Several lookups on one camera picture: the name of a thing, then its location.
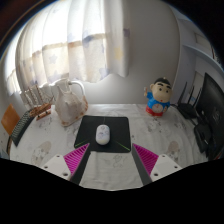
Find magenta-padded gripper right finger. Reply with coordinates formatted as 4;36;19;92
131;143;184;186

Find black set-top box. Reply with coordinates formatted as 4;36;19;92
194;123;213;154

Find cartoon boy figurine clock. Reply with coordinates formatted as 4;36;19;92
144;77;174;117

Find black keyboard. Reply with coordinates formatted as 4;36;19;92
10;110;36;147

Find white fabric bag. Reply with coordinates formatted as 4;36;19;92
53;78;89;128

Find white cartoon-print computer mouse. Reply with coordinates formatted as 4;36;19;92
95;124;111;146

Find white wall shelf unit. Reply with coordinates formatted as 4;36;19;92
176;13;221;104

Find black mouse pad green lines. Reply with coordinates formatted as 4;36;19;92
73;115;132;154

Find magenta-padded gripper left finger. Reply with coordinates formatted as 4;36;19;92
41;143;92;186

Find wooden sailing ship model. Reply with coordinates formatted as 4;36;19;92
20;84;54;121

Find black computer monitor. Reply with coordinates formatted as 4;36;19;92
195;72;224;159

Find orange wooden chair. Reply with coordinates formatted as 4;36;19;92
0;104;21;136

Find white printed tablecloth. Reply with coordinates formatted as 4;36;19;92
9;103;209;191

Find white star-print curtain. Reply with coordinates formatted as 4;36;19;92
6;0;131;96

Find black wifi router with antennas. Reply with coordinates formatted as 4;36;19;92
175;81;203;120

